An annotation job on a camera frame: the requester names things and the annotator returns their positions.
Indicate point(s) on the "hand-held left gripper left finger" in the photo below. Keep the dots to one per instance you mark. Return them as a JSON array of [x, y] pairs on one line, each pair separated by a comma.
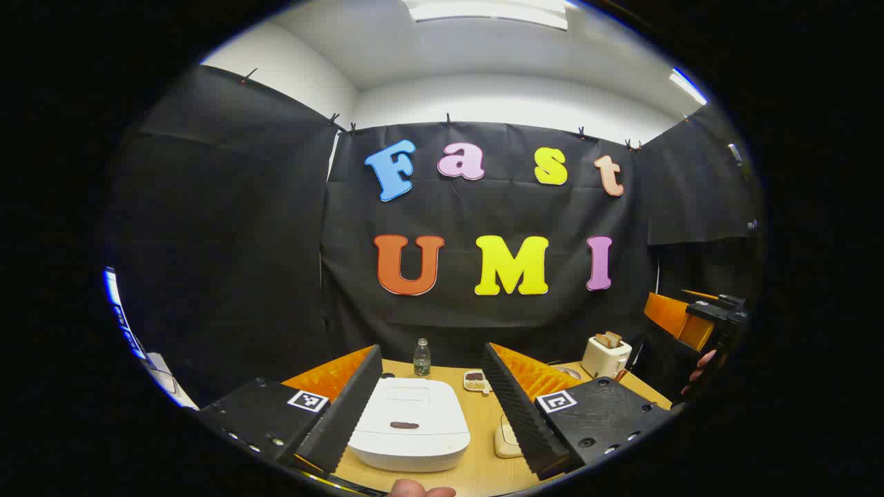
[[345, 414]]

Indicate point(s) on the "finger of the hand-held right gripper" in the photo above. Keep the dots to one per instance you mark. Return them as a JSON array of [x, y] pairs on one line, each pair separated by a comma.
[[673, 317]]

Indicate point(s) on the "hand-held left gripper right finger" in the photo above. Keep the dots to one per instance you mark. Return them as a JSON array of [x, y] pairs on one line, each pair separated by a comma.
[[518, 414]]

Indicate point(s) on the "cream square rice tray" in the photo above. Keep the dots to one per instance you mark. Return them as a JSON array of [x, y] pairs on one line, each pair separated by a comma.
[[506, 442]]

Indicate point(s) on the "white rice cooker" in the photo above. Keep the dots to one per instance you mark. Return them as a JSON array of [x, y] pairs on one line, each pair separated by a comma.
[[407, 428]]

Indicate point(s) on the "white divided grain dish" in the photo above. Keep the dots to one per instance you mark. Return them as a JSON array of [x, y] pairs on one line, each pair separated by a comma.
[[475, 379]]

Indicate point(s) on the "bread slice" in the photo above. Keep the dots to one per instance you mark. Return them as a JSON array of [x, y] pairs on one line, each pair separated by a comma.
[[602, 340], [615, 338]]

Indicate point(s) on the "round white plate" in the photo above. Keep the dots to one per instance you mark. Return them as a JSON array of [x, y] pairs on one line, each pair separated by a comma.
[[570, 373]]

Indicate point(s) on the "white toaster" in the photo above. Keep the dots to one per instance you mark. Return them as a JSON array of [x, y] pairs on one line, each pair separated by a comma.
[[604, 359]]

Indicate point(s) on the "clear water bottle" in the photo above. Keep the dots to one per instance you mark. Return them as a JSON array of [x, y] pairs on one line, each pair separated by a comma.
[[422, 360]]

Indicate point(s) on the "ceiling light panel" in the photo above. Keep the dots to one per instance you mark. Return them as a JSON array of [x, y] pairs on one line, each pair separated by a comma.
[[687, 86]]

